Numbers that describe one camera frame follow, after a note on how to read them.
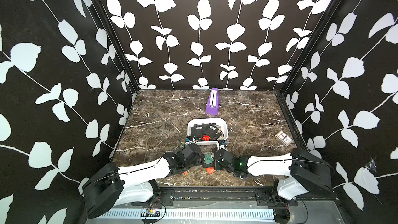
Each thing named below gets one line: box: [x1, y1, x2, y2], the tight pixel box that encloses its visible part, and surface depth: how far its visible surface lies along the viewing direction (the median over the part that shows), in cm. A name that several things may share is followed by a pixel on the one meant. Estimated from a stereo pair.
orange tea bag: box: [201, 134, 211, 142], surface depth 95 cm
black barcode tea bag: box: [202, 122, 220, 139], surface depth 97 cm
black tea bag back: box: [190, 122, 210, 139], surface depth 97 cm
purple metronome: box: [205, 87, 222, 116], surface depth 103 cm
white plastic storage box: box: [187, 118, 229, 146], surface depth 96 cm
